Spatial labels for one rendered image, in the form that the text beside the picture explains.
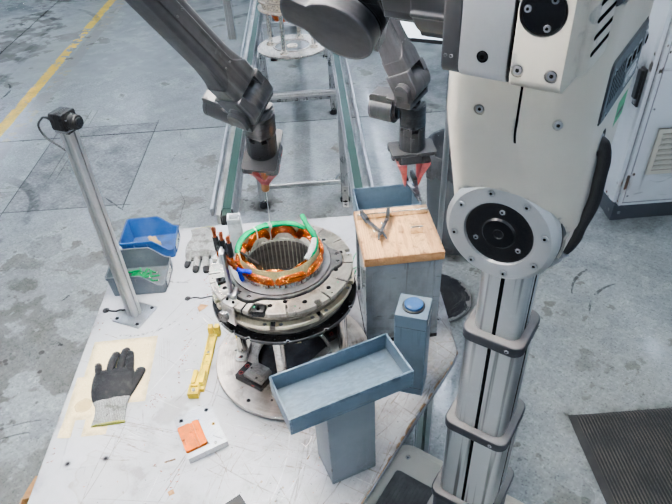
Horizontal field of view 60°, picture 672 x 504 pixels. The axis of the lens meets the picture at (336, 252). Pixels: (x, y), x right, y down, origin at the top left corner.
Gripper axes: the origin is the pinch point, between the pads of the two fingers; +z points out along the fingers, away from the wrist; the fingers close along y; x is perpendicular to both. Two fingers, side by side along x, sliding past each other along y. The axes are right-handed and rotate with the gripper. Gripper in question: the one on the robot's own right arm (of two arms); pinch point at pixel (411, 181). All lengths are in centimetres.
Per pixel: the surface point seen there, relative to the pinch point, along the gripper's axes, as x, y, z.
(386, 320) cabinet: 12.0, 8.1, 32.9
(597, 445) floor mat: 4, -70, 118
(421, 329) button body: 30.1, 3.8, 18.1
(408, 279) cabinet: 12.0, 2.7, 19.9
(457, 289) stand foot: -85, -43, 118
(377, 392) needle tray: 48, 16, 14
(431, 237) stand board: 6.7, -3.8, 12.1
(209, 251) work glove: -32, 56, 38
